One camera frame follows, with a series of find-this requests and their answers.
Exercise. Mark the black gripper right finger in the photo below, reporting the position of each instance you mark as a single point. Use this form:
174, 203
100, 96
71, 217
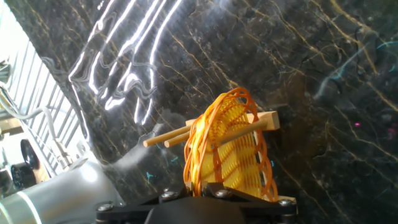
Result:
222, 193

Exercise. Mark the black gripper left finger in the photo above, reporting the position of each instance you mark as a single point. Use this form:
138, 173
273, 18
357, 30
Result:
169, 196

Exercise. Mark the yellow orange woven basket dish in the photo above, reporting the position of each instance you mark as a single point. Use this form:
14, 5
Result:
236, 161

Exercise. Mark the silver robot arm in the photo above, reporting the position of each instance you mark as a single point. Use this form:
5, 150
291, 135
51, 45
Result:
62, 196

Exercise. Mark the wooden peg dish rack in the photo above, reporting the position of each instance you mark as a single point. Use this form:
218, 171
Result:
164, 137

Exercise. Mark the black marble pattern mat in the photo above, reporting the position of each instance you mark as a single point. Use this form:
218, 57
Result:
295, 77

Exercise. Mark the black round object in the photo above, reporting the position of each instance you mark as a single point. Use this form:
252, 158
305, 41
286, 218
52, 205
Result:
30, 154

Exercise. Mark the black device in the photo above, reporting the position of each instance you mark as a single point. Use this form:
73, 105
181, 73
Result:
23, 175

